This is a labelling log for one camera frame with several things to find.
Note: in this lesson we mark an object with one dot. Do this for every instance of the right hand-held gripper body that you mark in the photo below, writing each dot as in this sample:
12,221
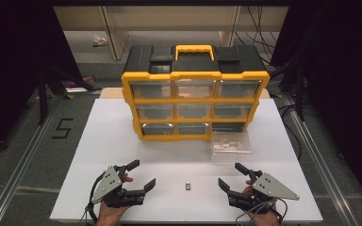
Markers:
271,188

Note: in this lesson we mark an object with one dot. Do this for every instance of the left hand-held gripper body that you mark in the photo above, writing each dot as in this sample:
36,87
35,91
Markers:
108,183

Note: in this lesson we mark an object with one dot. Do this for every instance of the clear plastic drawer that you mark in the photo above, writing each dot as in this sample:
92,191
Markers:
231,146

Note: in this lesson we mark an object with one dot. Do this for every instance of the small metal adapter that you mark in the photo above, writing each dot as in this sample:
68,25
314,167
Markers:
188,185

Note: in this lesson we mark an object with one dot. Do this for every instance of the yellow black drawer cabinet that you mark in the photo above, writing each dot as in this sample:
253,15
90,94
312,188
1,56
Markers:
194,67

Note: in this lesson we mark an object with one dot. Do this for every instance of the person's left hand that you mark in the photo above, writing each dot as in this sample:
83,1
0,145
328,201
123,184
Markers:
108,215

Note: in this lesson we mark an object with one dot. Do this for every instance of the set of clear cabinet drawers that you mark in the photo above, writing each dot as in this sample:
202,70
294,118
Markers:
194,89

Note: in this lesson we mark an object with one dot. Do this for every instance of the white paper sheet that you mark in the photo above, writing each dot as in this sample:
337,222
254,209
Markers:
75,90

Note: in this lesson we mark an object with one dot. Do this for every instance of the pink item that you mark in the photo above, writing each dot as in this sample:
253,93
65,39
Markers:
83,81

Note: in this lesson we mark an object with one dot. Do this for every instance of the black tripod stand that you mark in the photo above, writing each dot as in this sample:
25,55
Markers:
44,94

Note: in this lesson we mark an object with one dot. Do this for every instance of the white crumpled cloth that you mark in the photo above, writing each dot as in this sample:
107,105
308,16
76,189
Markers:
100,40

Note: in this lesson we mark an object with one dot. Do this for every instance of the black curtain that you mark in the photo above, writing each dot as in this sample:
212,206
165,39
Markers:
9,62
342,78

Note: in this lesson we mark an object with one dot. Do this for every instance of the beige wooden furniture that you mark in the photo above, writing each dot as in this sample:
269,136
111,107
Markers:
116,31

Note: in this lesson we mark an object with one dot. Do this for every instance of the aluminium floor rail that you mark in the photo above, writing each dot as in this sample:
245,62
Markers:
22,163
323,163

